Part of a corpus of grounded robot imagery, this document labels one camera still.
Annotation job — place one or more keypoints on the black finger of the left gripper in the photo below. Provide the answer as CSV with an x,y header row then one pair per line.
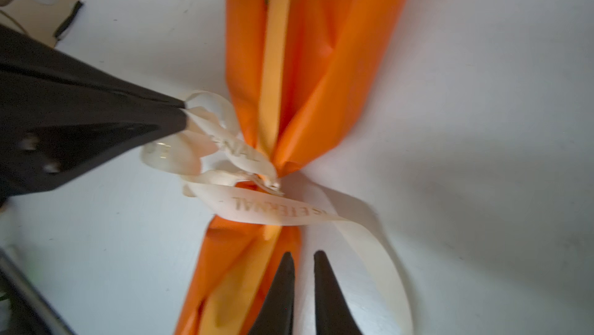
x,y
24,56
55,128

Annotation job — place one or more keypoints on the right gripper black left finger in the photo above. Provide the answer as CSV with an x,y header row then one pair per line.
x,y
277,311

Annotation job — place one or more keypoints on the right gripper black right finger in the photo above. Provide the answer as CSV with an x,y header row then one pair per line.
x,y
332,312

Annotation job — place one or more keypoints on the white ribbon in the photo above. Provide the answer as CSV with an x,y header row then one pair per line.
x,y
240,184

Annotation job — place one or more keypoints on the orange wrapping paper sheet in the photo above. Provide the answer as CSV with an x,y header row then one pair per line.
x,y
299,73

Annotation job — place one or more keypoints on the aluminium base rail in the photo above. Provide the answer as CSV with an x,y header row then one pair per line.
x,y
23,309

